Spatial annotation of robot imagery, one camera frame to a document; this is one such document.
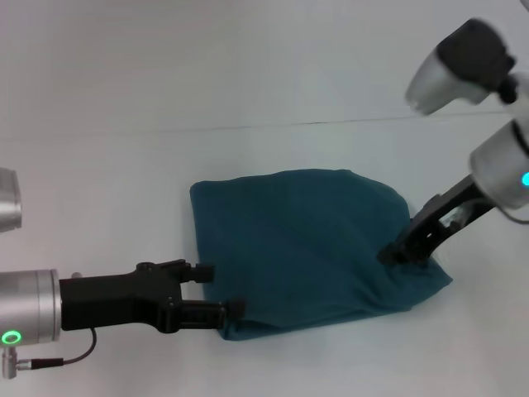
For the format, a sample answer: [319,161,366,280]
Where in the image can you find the teal blue t-shirt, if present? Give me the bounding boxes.
[189,167,455,342]

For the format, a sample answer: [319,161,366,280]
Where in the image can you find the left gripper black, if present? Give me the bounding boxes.
[59,258,247,335]

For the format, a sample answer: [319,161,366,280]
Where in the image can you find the left arm dark cable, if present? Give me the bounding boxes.
[0,326,98,370]

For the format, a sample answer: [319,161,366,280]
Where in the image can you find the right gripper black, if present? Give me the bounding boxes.
[376,173,497,266]

